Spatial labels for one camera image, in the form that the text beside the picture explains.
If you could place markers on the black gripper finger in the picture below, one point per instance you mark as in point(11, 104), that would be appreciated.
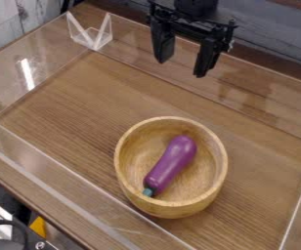
point(208, 57)
point(162, 40)

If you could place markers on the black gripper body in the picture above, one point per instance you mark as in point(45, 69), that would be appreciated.
point(197, 19)

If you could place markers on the purple toy eggplant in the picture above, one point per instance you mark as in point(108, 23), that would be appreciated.
point(177, 157)

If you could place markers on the brown wooden bowl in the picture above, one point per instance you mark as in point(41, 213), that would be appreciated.
point(197, 185)

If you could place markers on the yellow label on equipment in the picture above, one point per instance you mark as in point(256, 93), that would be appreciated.
point(38, 226)

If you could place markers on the clear acrylic corner bracket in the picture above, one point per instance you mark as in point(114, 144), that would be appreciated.
point(94, 38)

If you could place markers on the clear acrylic tray wall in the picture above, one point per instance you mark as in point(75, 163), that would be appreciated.
point(77, 206)

